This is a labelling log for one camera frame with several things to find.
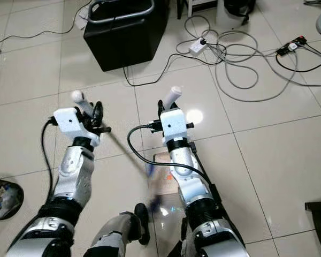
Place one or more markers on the broom with white grip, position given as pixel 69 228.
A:
pixel 77 97

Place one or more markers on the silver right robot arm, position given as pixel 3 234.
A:
pixel 188 179

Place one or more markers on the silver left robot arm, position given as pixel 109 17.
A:
pixel 75 174

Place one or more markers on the white power strip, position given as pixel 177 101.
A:
pixel 198 46

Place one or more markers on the robot left leg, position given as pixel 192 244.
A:
pixel 112 233

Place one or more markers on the robot leg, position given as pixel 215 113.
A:
pixel 112 233
pixel 187 241

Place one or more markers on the white bin with black bag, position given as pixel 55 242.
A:
pixel 227 19

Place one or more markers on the black mesh trash bin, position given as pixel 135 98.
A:
pixel 16 211

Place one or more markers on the robot right leg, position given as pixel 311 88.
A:
pixel 187 241

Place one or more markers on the black power strip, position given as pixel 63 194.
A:
pixel 290 46

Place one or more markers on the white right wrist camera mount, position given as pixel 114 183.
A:
pixel 175 124

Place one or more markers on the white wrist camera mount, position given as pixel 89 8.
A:
pixel 69 122
pixel 175 124

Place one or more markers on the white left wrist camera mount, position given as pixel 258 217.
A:
pixel 69 122

